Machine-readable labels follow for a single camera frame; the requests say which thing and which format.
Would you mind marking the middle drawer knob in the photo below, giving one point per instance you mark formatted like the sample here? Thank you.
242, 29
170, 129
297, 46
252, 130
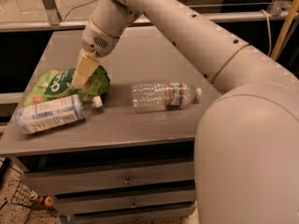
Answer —
133, 205

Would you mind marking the metal railing frame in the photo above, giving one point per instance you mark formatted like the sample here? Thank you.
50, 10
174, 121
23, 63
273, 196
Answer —
33, 15

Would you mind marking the drawer knob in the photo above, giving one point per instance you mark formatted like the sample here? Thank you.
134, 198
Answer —
133, 205
128, 181

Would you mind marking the blue label plastic bottle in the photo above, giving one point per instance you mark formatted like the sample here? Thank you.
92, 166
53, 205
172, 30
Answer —
51, 114

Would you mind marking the wire basket on floor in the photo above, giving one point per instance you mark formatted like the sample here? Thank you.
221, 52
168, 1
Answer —
25, 197

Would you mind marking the green rice chip bag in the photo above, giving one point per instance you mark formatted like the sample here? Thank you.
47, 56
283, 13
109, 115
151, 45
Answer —
57, 84

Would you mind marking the top drawer knob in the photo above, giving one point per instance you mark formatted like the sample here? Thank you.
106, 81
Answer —
128, 181

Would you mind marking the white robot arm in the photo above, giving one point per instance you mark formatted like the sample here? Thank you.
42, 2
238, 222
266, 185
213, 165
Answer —
246, 151

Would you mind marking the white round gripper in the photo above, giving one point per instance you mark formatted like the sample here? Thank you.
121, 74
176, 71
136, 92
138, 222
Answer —
97, 41

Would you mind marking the grey drawer cabinet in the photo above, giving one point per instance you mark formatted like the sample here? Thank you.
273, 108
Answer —
82, 165

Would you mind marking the clear plastic water bottle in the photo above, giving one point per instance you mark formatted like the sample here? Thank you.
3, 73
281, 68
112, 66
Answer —
155, 97

